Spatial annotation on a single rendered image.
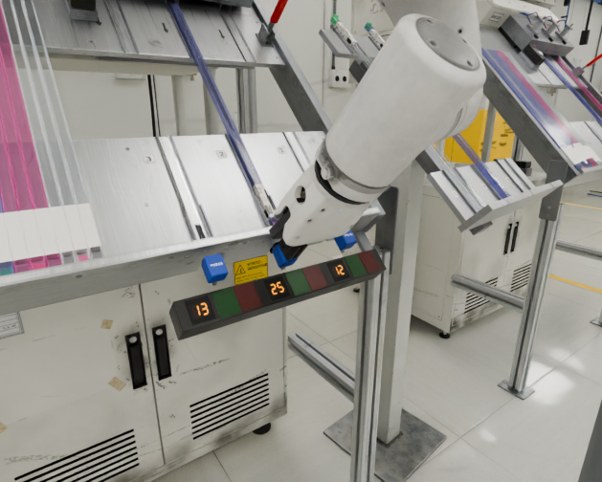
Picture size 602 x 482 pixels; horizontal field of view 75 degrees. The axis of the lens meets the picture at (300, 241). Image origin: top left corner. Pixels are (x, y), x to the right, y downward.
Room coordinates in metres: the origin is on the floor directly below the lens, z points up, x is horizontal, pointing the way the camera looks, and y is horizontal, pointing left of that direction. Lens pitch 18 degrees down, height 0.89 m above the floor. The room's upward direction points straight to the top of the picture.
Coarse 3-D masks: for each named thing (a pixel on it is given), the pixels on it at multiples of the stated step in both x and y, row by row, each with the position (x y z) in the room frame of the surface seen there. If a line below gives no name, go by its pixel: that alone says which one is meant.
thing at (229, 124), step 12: (180, 12) 0.83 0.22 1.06; (180, 24) 0.81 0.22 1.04; (192, 36) 0.79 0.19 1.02; (192, 48) 0.77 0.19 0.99; (204, 60) 0.76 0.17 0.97; (204, 72) 0.74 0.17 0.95; (216, 96) 0.70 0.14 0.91; (216, 108) 0.69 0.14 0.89; (228, 120) 0.67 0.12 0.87; (228, 132) 0.66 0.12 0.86; (240, 144) 0.64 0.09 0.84; (240, 156) 0.63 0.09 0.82; (252, 168) 0.61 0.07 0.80; (252, 180) 0.60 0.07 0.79
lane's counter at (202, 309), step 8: (208, 296) 0.45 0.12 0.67; (192, 304) 0.43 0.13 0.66; (200, 304) 0.44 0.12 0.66; (208, 304) 0.44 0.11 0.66; (192, 312) 0.43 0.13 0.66; (200, 312) 0.43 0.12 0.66; (208, 312) 0.43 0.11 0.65; (192, 320) 0.42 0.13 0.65; (200, 320) 0.42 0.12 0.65; (208, 320) 0.43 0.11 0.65
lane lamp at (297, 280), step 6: (300, 270) 0.53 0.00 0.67; (288, 276) 0.52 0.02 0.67; (294, 276) 0.52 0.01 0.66; (300, 276) 0.52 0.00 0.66; (288, 282) 0.51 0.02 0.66; (294, 282) 0.51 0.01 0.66; (300, 282) 0.52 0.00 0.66; (306, 282) 0.52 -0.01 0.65; (294, 288) 0.51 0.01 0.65; (300, 288) 0.51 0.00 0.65; (306, 288) 0.51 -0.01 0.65; (294, 294) 0.50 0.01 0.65; (300, 294) 0.50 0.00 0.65
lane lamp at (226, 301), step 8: (232, 288) 0.47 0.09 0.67; (216, 296) 0.45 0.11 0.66; (224, 296) 0.46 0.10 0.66; (232, 296) 0.46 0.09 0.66; (216, 304) 0.45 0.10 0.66; (224, 304) 0.45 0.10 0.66; (232, 304) 0.45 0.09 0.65; (224, 312) 0.44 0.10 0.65; (232, 312) 0.45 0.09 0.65; (240, 312) 0.45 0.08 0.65
